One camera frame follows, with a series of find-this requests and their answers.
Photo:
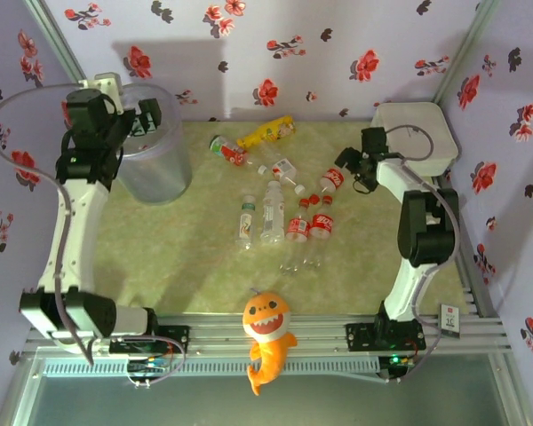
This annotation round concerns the red label cola bottle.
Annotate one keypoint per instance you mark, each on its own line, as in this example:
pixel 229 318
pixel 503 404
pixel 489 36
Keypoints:
pixel 331 179
pixel 297 228
pixel 322 224

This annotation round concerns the clear plastic bin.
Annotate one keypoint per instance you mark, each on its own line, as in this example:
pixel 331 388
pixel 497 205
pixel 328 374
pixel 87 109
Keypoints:
pixel 160 173

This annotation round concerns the clear bottle white red label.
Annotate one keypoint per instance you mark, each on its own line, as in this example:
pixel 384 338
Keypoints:
pixel 284 168

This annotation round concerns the yellow plastic bottle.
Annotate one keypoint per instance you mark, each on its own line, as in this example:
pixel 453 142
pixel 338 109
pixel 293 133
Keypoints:
pixel 271 131

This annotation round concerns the red green label bottle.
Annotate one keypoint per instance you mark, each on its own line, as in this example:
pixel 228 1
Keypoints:
pixel 226 151

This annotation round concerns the milky white drink bottle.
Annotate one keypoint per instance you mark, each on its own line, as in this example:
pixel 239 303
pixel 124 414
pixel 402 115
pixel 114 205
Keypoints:
pixel 273 213

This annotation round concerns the clear bottle green label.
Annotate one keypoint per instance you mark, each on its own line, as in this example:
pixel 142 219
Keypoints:
pixel 246 222

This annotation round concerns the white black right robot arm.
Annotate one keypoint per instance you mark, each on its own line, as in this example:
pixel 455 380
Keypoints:
pixel 419 284

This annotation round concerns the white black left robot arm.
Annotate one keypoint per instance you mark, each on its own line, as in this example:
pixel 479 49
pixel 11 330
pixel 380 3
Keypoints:
pixel 75 231

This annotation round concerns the white lidded box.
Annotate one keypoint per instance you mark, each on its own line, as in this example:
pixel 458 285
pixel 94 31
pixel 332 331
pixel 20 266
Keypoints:
pixel 422 133

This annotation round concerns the orange shark plush toy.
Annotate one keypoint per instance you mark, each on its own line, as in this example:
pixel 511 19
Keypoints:
pixel 266 315

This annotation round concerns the small printed card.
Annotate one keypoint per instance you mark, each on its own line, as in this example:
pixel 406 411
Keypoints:
pixel 450 320

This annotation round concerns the small circuit board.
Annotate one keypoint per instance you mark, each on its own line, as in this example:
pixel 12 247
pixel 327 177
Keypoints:
pixel 153 365
pixel 400 360

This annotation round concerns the aluminium corner post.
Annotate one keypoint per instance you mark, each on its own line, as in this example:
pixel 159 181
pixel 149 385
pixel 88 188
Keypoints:
pixel 466 40
pixel 58 40

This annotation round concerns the aluminium side rail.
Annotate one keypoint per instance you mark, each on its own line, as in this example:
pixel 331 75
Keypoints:
pixel 475 293

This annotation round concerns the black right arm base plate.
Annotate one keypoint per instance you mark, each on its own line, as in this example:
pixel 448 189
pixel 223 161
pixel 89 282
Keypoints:
pixel 360 337

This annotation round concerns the aluminium frame rail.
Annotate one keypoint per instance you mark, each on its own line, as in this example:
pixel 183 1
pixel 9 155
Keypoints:
pixel 320 330

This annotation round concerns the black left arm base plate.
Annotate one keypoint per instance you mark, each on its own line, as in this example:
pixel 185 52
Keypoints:
pixel 173 337

